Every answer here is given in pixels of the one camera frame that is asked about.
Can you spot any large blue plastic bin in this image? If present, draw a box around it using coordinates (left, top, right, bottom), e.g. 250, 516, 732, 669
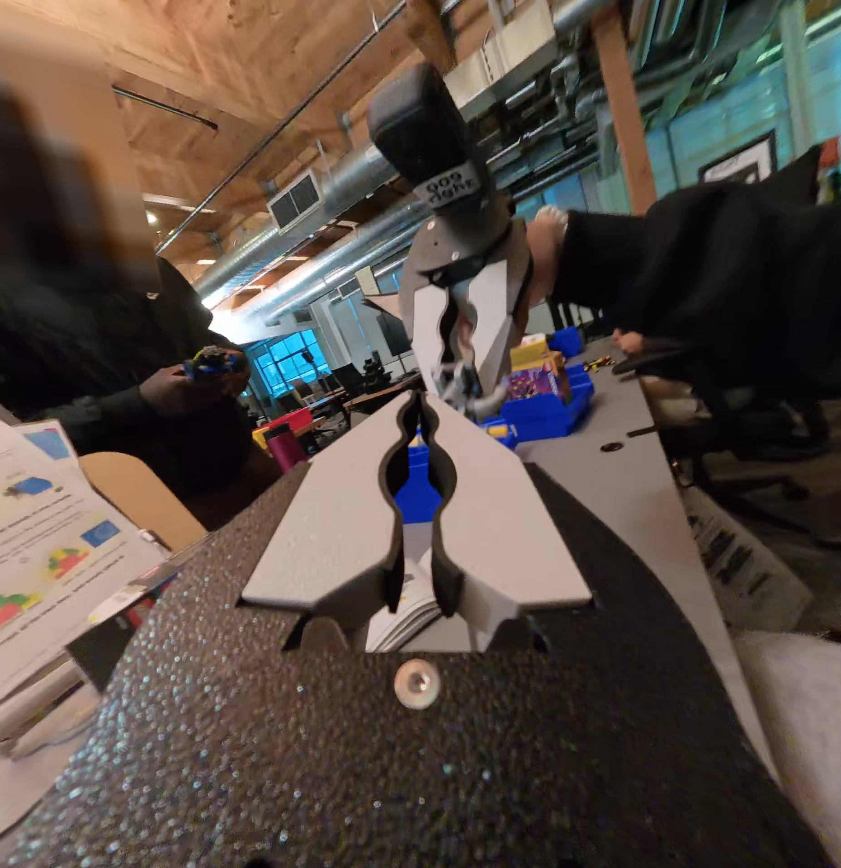
397, 439, 443, 524

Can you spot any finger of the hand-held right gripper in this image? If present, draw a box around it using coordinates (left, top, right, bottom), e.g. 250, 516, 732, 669
411, 281, 457, 396
463, 262, 513, 399

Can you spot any cardboard sheet stand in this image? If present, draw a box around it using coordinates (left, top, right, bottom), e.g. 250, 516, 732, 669
78, 451, 208, 552

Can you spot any white barcode sheet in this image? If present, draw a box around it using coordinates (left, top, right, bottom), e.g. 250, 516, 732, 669
684, 487, 816, 633

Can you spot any blue lego car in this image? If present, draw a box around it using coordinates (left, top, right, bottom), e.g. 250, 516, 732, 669
183, 346, 249, 381

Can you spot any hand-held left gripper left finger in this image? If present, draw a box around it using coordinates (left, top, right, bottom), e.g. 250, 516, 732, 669
241, 390, 425, 635

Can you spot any red plastic bin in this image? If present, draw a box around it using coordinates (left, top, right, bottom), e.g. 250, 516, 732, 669
253, 407, 314, 450

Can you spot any yellow and purple box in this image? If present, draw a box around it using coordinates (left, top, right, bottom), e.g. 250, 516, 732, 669
507, 335, 572, 406

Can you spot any person's right hand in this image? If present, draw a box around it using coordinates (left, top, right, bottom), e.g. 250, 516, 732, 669
525, 205, 571, 307

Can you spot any lego instruction booklet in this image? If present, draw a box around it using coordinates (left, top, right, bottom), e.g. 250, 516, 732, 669
365, 542, 477, 653

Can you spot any maroon bottle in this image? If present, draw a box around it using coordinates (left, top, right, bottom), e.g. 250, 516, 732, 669
265, 422, 310, 474

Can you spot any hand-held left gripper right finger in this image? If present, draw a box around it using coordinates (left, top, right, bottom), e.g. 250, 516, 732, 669
420, 392, 593, 653

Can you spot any printed instruction sheet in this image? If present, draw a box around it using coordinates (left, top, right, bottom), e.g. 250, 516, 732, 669
0, 410, 167, 713

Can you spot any person's right forearm black sleeve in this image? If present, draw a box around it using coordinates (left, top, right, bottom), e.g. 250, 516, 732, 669
549, 146, 841, 384

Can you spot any framed wall picture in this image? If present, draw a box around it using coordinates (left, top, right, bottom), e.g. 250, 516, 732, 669
699, 131, 779, 185

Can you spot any grey lego assembly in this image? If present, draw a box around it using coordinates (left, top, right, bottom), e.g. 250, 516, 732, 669
434, 363, 510, 419

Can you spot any lego set box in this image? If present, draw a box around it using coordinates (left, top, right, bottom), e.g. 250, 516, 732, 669
66, 566, 180, 689

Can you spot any black office chair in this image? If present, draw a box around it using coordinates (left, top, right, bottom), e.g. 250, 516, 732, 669
612, 338, 841, 547

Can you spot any white air vent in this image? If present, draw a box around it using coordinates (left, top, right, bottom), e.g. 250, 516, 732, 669
266, 170, 326, 236

